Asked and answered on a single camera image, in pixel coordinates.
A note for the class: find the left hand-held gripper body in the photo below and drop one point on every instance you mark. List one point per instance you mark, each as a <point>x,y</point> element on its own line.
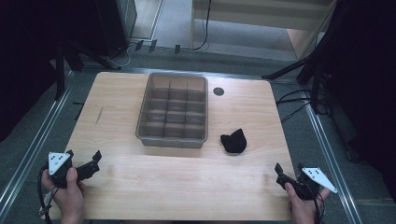
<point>57,161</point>

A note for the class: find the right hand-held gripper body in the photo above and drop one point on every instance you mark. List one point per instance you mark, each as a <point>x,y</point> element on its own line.
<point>317,177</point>

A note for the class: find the black sock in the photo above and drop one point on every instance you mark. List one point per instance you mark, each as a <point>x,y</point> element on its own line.
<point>234,143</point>

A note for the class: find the grey divided plastic bin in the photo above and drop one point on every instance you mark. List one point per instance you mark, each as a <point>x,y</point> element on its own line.
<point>174,141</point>

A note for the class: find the person's right hand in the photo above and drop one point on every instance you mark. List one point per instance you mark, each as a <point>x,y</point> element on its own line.
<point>303,211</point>

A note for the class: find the person's left hand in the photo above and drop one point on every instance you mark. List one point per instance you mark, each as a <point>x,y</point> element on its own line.
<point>70,202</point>

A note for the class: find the black tripod stand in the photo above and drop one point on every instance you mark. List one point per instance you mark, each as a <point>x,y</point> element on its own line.
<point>59,71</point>
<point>316,84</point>

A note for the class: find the round grey table grommet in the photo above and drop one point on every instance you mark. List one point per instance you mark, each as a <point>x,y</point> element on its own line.
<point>218,91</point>

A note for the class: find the small black plug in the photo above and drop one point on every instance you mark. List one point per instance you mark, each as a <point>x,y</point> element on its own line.
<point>138,45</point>

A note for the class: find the black cabinet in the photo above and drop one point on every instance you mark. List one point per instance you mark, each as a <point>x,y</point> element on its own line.
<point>115,21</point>

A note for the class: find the light wooden shelf unit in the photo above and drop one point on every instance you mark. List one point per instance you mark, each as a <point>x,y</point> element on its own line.
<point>264,15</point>

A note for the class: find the metal floor rail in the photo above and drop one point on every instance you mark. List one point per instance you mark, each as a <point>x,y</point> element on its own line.
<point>34,146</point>
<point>330,155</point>

